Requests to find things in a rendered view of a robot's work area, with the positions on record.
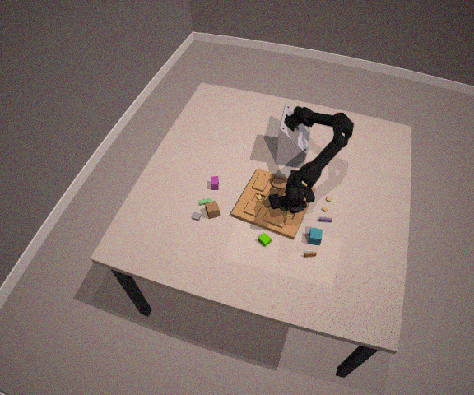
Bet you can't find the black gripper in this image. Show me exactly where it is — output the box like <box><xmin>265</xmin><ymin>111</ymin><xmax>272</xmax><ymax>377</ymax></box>
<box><xmin>269</xmin><ymin>185</ymin><xmax>315</xmax><ymax>211</ymax></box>

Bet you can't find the small purple block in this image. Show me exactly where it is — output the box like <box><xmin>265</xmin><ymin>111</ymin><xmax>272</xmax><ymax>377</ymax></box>
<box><xmin>211</xmin><ymin>176</ymin><xmax>219</xmax><ymax>190</ymax></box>

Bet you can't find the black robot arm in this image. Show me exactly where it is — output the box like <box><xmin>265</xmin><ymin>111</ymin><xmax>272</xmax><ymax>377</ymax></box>
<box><xmin>284</xmin><ymin>106</ymin><xmax>354</xmax><ymax>213</ymax></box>

